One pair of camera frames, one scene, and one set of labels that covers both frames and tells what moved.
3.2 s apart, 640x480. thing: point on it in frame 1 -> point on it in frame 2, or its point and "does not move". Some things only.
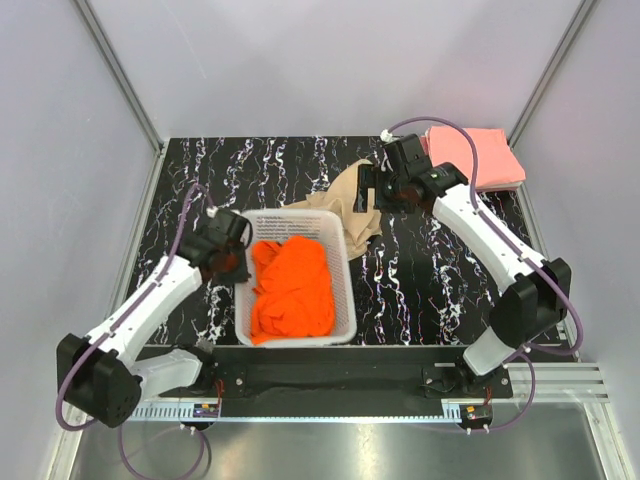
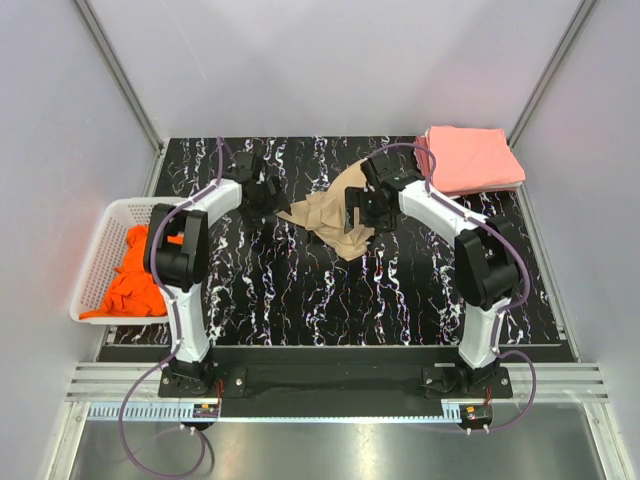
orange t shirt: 294,296 -> 135,292
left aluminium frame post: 144,116 does not move
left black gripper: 241,274 -> 276,203
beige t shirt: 359,227 does not move
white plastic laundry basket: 301,289 -> 111,253
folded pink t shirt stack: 499,166 does not move
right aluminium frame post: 578,20 does not move
